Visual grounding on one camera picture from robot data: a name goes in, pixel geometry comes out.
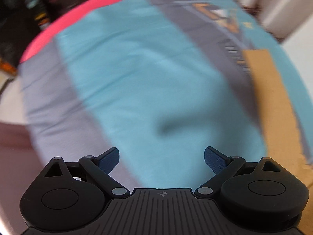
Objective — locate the pink mattress edge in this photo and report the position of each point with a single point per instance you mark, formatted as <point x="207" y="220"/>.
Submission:
<point x="61" y="23"/>

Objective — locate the blue grey patterned bedsheet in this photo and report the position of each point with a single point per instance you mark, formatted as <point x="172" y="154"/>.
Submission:
<point x="160" y="80"/>

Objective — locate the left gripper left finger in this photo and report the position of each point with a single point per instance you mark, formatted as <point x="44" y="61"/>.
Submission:
<point x="98" y="170"/>

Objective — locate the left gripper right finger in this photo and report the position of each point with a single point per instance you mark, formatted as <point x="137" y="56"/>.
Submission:
<point x="224" y="168"/>

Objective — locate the mustard cable-knit cardigan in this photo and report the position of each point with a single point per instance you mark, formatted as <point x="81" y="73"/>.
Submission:
<point x="278" y="120"/>

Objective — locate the pale patterned curtain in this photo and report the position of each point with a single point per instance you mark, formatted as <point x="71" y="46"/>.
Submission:
<point x="281" y="18"/>

